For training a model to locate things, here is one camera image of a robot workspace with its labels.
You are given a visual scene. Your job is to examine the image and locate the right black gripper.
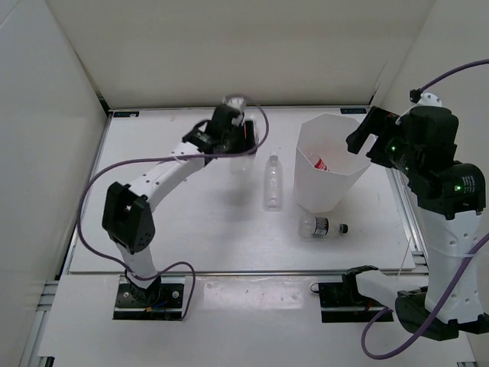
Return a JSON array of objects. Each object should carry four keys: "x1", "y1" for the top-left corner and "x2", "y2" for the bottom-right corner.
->
[{"x1": 345, "y1": 107, "x2": 421, "y2": 177}]

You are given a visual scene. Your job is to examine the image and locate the clear bottle blue orange label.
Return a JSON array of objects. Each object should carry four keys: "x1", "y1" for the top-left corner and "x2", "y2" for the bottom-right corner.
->
[{"x1": 222, "y1": 96, "x2": 257, "y2": 182}]

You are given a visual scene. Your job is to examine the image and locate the clear bottle red cap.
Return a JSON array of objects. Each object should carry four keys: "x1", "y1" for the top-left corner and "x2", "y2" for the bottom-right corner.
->
[{"x1": 306, "y1": 152, "x2": 329, "y2": 171}]

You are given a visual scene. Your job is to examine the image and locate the clear bottle black cap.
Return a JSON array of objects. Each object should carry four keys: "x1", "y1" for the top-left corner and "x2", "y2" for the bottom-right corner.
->
[{"x1": 299, "y1": 215, "x2": 349, "y2": 239}]

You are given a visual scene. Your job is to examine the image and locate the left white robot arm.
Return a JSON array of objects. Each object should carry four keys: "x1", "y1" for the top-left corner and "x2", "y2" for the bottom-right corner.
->
[{"x1": 102, "y1": 100, "x2": 256, "y2": 307}]

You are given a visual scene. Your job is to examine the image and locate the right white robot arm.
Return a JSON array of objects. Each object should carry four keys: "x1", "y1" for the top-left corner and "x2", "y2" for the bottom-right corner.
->
[{"x1": 342, "y1": 106, "x2": 488, "y2": 341}]

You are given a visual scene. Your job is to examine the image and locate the white octagonal plastic bin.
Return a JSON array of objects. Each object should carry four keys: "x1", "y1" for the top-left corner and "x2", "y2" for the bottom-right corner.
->
[{"x1": 293, "y1": 113, "x2": 371, "y2": 213}]

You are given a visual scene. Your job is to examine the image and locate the clear unlabelled plastic bottle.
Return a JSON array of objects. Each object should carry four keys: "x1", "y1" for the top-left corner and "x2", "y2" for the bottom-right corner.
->
[{"x1": 264, "y1": 151, "x2": 283, "y2": 211}]

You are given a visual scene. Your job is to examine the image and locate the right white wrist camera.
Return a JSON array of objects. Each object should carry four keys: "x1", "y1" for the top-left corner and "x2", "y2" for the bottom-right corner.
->
[{"x1": 395, "y1": 89, "x2": 442, "y2": 125}]

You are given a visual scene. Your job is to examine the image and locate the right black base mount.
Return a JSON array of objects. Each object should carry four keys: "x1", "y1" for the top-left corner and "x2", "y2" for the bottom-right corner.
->
[{"x1": 309, "y1": 281, "x2": 384, "y2": 323}]

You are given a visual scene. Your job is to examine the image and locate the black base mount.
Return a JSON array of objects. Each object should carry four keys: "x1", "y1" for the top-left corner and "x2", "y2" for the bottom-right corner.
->
[
  {"x1": 112, "y1": 277, "x2": 185, "y2": 321},
  {"x1": 309, "y1": 281, "x2": 384, "y2": 323}
]

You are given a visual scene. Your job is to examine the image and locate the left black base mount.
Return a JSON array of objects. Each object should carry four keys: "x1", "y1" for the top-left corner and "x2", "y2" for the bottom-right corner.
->
[{"x1": 112, "y1": 277, "x2": 185, "y2": 321}]

